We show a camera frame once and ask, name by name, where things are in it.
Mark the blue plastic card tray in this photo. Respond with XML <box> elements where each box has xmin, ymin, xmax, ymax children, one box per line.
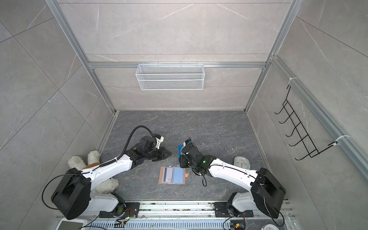
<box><xmin>178</xmin><ymin>145</ymin><xmax>186</xmax><ymax>164</ymax></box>

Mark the pink VIP card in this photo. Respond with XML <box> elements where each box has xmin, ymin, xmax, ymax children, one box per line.
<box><xmin>161</xmin><ymin>167</ymin><xmax>173</xmax><ymax>184</ymax></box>

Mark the tan leather card holder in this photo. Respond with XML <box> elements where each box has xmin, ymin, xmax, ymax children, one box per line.
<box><xmin>159</xmin><ymin>167</ymin><xmax>189</xmax><ymax>185</ymax></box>

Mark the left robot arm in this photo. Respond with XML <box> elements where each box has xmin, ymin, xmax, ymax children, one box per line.
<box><xmin>51</xmin><ymin>135</ymin><xmax>172</xmax><ymax>220</ymax></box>

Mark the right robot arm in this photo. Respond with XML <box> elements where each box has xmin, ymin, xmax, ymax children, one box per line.
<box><xmin>180</xmin><ymin>140</ymin><xmax>286</xmax><ymax>219</ymax></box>

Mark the white teddy bear brown shirt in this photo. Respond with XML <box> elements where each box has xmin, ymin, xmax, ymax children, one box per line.
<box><xmin>68</xmin><ymin>150</ymin><xmax>119</xmax><ymax>194</ymax></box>

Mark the white round alarm clock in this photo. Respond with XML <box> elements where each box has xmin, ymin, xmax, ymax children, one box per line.
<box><xmin>234</xmin><ymin>156</ymin><xmax>251</xmax><ymax>170</ymax></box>

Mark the white tablet device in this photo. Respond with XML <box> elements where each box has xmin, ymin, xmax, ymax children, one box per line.
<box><xmin>55</xmin><ymin>218</ymin><xmax>88</xmax><ymax>230</ymax></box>

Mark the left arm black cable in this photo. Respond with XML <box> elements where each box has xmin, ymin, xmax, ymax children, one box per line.
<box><xmin>116</xmin><ymin>125</ymin><xmax>156</xmax><ymax>162</ymax></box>

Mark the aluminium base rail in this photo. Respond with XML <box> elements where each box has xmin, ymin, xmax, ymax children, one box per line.
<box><xmin>56</xmin><ymin>200</ymin><xmax>295</xmax><ymax>220</ymax></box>

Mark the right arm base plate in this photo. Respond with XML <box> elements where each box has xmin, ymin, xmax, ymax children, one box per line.
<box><xmin>213</xmin><ymin>202</ymin><xmax>254</xmax><ymax>218</ymax></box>

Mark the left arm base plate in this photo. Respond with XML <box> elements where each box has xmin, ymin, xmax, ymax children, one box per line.
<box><xmin>99</xmin><ymin>202</ymin><xmax>140</xmax><ymax>218</ymax></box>

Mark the white wire mesh basket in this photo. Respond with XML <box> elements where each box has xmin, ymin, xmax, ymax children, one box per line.
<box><xmin>136</xmin><ymin>64</ymin><xmax>205</xmax><ymax>91</ymax></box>

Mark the black wire hook rack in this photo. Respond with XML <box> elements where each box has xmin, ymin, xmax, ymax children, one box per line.
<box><xmin>274</xmin><ymin>85</ymin><xmax>338</xmax><ymax>161</ymax></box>

